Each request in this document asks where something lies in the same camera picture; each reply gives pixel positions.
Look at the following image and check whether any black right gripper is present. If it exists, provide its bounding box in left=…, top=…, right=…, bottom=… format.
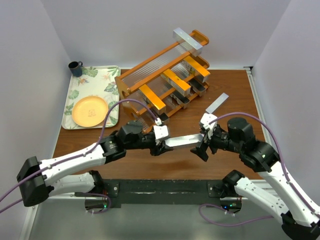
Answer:
left=190, top=123, right=242, bottom=161

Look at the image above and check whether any orange toothpaste box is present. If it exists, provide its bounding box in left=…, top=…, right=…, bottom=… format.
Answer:
left=161, top=69, right=191, bottom=97
left=139, top=84, right=166, bottom=114
left=181, top=56, right=210, bottom=83

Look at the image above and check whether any silver R&O charcoal toothpaste box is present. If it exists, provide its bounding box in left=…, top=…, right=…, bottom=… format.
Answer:
left=171, top=91, right=190, bottom=109

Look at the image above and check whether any orange toothpaste box front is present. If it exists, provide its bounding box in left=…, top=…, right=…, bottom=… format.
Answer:
left=181, top=56, right=210, bottom=83

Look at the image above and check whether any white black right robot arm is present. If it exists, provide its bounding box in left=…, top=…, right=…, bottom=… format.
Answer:
left=191, top=113, right=320, bottom=240

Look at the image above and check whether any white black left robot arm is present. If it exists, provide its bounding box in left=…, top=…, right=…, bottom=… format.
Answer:
left=16, top=120, right=173, bottom=207

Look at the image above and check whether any wooden three-tier shelf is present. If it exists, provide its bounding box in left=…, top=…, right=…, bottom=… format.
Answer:
left=115, top=30, right=210, bottom=133

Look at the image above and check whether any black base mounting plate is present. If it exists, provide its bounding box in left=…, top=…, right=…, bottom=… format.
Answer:
left=92, top=179, right=243, bottom=213

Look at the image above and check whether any orange plate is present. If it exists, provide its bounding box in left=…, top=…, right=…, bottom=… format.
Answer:
left=71, top=96, right=109, bottom=128

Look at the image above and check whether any floral serving tray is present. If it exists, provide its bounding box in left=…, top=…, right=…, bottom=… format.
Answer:
left=61, top=65, right=121, bottom=130

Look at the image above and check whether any dark blue mug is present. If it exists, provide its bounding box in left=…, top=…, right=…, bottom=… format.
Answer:
left=68, top=61, right=83, bottom=77

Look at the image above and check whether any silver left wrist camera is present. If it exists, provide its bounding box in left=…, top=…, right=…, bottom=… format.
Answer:
left=152, top=118, right=170, bottom=145

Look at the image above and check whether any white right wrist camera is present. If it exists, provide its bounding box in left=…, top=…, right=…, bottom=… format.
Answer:
left=199, top=112, right=218, bottom=139

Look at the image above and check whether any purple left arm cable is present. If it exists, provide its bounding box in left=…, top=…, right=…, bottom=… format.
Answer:
left=0, top=99, right=161, bottom=215

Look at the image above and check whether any aluminium table edge rail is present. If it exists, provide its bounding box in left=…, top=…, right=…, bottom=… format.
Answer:
left=243, top=67, right=278, bottom=152

